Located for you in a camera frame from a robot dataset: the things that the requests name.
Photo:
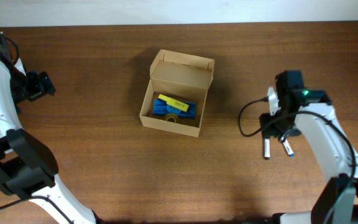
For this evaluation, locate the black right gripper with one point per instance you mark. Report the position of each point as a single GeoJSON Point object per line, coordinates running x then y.
{"type": "Point", "coordinates": [267, 129]}

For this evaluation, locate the blue cap whiteboard marker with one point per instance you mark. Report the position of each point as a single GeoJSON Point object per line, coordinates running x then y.
{"type": "Point", "coordinates": [288, 148]}

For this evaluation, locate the black cap whiteboard marker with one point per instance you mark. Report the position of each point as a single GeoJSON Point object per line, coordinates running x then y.
{"type": "Point", "coordinates": [266, 148]}

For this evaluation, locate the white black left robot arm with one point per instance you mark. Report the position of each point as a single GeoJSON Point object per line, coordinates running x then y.
{"type": "Point", "coordinates": [28, 168]}

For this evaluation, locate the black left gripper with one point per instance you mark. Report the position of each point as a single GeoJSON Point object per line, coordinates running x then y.
{"type": "Point", "coordinates": [40, 88]}

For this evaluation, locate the yellow highlighter black cap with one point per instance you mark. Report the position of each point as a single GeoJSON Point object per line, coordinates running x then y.
{"type": "Point", "coordinates": [174, 103]}

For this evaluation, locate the brown cardboard box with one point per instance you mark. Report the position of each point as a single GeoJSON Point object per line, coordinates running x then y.
{"type": "Point", "coordinates": [183, 77]}

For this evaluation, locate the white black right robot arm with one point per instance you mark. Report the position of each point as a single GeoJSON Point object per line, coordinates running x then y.
{"type": "Point", "coordinates": [296, 110]}

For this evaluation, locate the blue plastic tape dispenser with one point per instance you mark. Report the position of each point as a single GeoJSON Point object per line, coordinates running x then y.
{"type": "Point", "coordinates": [161, 109]}

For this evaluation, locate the yellow adhesive tape roll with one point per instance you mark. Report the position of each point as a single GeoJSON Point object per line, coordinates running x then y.
{"type": "Point", "coordinates": [171, 117]}

